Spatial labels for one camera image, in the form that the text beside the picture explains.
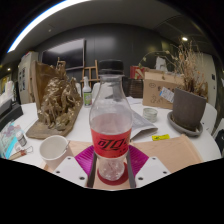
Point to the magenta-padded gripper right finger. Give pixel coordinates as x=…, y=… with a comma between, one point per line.
x=150, y=168

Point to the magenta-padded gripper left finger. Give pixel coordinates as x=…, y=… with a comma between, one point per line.
x=73, y=168

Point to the clear red-labelled drink bottle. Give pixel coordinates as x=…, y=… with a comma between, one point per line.
x=111, y=133

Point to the white ceramic mug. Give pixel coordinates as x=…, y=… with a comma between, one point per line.
x=53, y=151

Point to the yellow tag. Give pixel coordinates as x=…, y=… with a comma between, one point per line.
x=160, y=137

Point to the small clear tape roll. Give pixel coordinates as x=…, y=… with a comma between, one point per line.
x=150, y=115

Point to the small grey-capped jar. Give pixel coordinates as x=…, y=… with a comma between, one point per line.
x=21, y=139

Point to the golden sculpture on wooden board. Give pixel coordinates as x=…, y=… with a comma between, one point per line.
x=58, y=103

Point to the grey pot with dry plant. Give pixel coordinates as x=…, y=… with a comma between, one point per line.
x=188, y=108

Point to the white spray bottle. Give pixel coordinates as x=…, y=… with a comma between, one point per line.
x=87, y=96

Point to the black backpack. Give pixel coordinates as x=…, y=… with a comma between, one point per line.
x=220, y=143

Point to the brown cardboard box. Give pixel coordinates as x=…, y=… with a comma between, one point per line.
x=156, y=91

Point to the white chair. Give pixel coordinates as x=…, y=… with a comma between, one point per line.
x=220, y=125
x=210, y=116

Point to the black box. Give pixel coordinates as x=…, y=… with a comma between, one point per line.
x=10, y=115

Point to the red box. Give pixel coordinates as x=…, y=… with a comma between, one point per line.
x=136, y=72

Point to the wooden easel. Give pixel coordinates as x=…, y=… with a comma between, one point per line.
x=90, y=71

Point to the white cabinet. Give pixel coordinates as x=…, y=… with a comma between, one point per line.
x=26, y=78

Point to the recessed ceiling spotlights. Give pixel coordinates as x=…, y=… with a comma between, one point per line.
x=184, y=39

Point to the long ceiling light panel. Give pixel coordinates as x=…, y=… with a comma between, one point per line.
x=43, y=15

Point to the black wall screen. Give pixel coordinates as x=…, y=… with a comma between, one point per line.
x=65, y=53

